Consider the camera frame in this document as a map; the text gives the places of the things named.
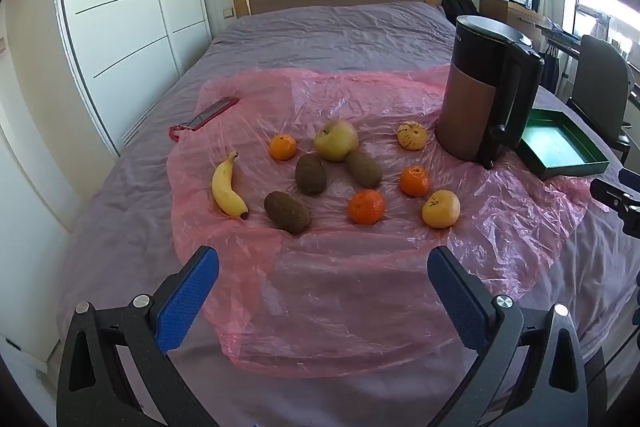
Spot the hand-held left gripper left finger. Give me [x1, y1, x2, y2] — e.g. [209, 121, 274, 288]
[56, 246, 221, 427]

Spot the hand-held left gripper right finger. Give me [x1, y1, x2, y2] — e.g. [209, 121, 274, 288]
[426, 246, 588, 427]

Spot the green tray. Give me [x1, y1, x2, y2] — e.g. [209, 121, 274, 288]
[515, 108, 610, 180]

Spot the yellow pear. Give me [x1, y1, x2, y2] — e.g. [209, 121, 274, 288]
[421, 190, 461, 229]

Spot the orange mandarin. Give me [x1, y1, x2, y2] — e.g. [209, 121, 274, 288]
[269, 134, 298, 161]
[348, 189, 387, 225]
[399, 166, 431, 198]

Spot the brown kiwi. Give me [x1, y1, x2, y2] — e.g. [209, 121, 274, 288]
[264, 191, 312, 235]
[346, 150, 383, 188]
[295, 154, 327, 196]

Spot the purple-striped pepino melon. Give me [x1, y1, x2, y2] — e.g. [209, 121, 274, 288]
[397, 121, 428, 151]

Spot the yellow-green apple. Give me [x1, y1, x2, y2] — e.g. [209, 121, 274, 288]
[314, 120, 359, 161]

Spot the grey chair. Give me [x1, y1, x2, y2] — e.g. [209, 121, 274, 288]
[565, 34, 633, 168]

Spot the pink plastic sheet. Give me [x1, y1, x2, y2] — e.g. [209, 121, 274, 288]
[167, 64, 593, 378]

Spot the yellow banana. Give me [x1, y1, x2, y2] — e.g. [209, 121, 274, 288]
[212, 152, 249, 220]

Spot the navy tote bag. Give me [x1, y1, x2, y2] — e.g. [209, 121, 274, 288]
[542, 47, 561, 92]

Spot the glass-topped desk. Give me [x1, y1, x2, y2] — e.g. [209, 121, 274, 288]
[535, 17, 586, 58]

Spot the wooden dresser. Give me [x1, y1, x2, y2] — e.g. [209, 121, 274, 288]
[479, 0, 546, 42]

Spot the white wardrobe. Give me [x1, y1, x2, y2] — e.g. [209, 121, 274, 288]
[0, 0, 213, 228]

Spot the bed with purple sheet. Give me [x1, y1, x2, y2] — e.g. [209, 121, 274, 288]
[55, 2, 640, 427]

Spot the red phone with lanyard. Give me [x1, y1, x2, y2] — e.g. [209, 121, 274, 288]
[169, 98, 240, 141]

